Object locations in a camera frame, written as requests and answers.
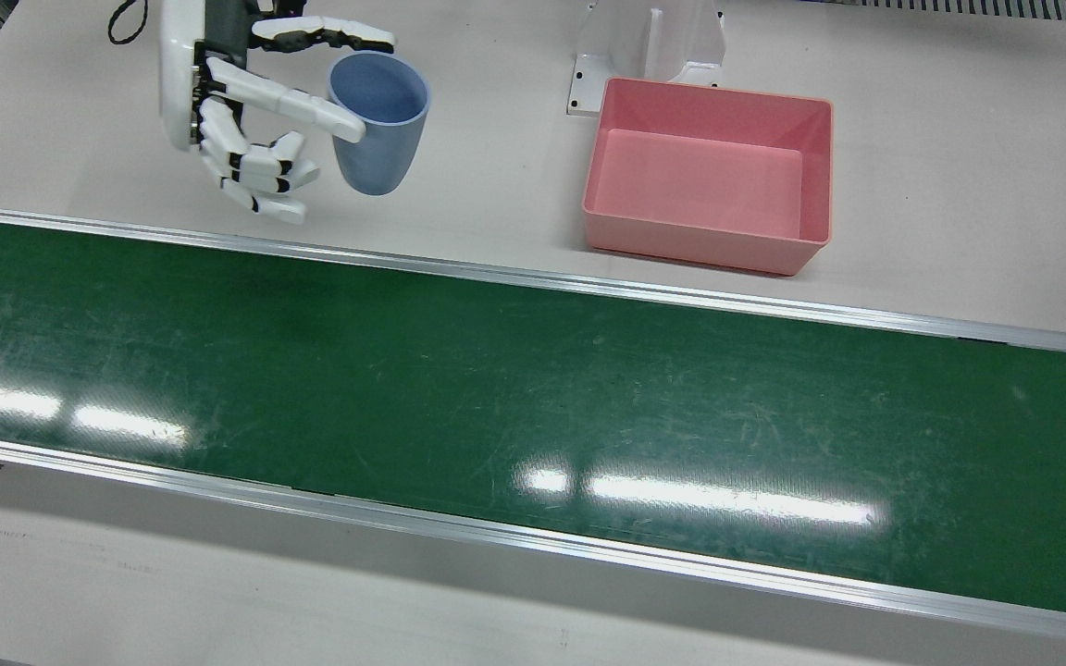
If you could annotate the pink plastic box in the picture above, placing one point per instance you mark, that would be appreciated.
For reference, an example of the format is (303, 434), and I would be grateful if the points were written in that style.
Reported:
(709, 185)

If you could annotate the green conveyor belt aluminium frame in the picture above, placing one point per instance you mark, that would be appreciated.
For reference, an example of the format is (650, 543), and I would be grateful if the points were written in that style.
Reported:
(496, 398)

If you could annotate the light blue plastic cup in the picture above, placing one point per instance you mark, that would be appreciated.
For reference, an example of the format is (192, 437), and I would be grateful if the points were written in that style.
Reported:
(385, 148)

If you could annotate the white column mount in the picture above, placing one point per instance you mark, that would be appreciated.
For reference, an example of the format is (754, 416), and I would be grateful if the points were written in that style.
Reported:
(672, 37)

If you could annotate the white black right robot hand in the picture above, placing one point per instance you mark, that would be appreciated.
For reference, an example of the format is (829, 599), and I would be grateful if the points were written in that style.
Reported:
(179, 74)

